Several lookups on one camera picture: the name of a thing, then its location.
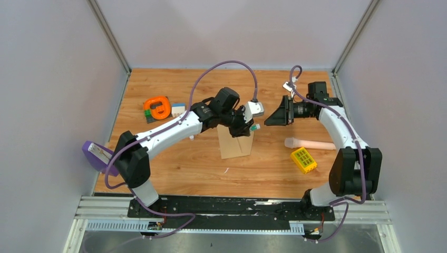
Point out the white green glue stick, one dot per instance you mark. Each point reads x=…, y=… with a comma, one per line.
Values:
x=254, y=127

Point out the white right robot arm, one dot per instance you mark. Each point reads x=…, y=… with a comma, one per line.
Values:
x=356, y=169

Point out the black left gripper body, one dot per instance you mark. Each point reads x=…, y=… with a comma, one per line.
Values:
x=236, y=123

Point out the pink toy microphone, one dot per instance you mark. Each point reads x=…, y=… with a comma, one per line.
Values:
x=294, y=143

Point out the yellow building block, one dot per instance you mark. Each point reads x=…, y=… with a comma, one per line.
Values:
x=304, y=161

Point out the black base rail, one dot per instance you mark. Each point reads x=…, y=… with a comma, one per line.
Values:
x=231, y=213

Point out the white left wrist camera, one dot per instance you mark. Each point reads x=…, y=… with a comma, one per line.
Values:
x=253, y=110

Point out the dark grey building plate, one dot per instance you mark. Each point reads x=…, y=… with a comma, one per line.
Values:
x=150, y=119

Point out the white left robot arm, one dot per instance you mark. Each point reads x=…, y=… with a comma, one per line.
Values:
x=134, y=152

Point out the white slotted cable duct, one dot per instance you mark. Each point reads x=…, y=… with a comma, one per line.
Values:
x=147, y=226

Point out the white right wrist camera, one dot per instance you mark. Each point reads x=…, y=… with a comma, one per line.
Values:
x=290, y=86

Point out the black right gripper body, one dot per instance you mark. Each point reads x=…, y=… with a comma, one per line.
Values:
x=301, y=110

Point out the purple box with card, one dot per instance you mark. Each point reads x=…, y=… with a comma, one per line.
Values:
x=97, y=155

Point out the orange curved toy track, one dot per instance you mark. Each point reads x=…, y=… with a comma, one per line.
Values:
x=160, y=107

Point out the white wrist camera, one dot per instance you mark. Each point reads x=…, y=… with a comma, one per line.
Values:
x=290, y=86
x=253, y=110

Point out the white and blue building block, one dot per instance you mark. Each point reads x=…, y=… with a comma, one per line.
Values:
x=177, y=109

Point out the tan paper envelope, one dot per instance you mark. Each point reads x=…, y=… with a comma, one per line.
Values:
x=233, y=147

